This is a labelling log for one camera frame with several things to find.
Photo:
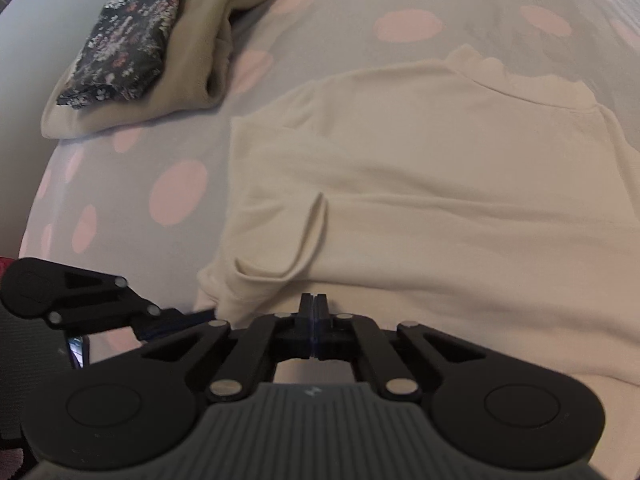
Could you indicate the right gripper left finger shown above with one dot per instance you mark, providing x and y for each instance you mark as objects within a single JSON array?
[{"x": 253, "y": 353}]

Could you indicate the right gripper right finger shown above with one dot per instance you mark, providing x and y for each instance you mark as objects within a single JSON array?
[{"x": 358, "y": 340}]

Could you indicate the cream white sweater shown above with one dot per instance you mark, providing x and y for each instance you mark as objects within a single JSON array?
[{"x": 499, "y": 208}]

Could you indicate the grey pink-dotted bed sheet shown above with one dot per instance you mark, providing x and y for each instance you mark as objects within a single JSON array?
[{"x": 150, "y": 201}]

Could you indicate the folded black floral garment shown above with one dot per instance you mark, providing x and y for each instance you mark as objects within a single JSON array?
[{"x": 123, "y": 55}]

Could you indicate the folded tan brown garment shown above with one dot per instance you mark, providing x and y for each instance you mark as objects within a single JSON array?
[{"x": 195, "y": 75}]

